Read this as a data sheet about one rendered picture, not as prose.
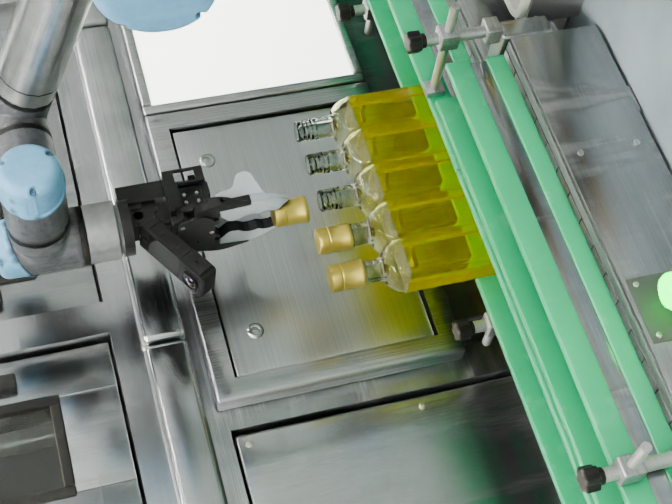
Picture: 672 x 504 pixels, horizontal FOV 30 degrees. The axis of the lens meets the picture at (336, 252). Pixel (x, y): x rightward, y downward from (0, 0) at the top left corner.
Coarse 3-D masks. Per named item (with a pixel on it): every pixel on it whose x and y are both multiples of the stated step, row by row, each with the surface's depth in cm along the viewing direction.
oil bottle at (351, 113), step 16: (352, 96) 169; (368, 96) 169; (384, 96) 170; (400, 96) 170; (416, 96) 170; (336, 112) 168; (352, 112) 168; (368, 112) 168; (384, 112) 168; (400, 112) 168; (416, 112) 169; (336, 128) 168; (352, 128) 167
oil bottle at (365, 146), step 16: (368, 128) 166; (384, 128) 166; (400, 128) 166; (416, 128) 167; (432, 128) 167; (352, 144) 165; (368, 144) 165; (384, 144) 165; (400, 144) 165; (416, 144) 165; (432, 144) 166; (352, 160) 164; (368, 160) 164; (384, 160) 164; (352, 176) 166
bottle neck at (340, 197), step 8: (352, 184) 163; (320, 192) 162; (328, 192) 162; (336, 192) 162; (344, 192) 162; (352, 192) 162; (320, 200) 164; (328, 200) 161; (336, 200) 162; (344, 200) 162; (352, 200) 162; (320, 208) 163; (328, 208) 162; (336, 208) 162
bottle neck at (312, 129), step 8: (304, 120) 168; (312, 120) 168; (320, 120) 168; (328, 120) 168; (296, 128) 169; (304, 128) 167; (312, 128) 167; (320, 128) 168; (328, 128) 168; (296, 136) 169; (304, 136) 167; (312, 136) 168; (320, 136) 168; (328, 136) 169
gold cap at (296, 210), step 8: (296, 200) 159; (304, 200) 159; (280, 208) 159; (288, 208) 159; (296, 208) 159; (304, 208) 159; (272, 216) 160; (280, 216) 158; (288, 216) 159; (296, 216) 159; (304, 216) 159; (280, 224) 159; (288, 224) 160
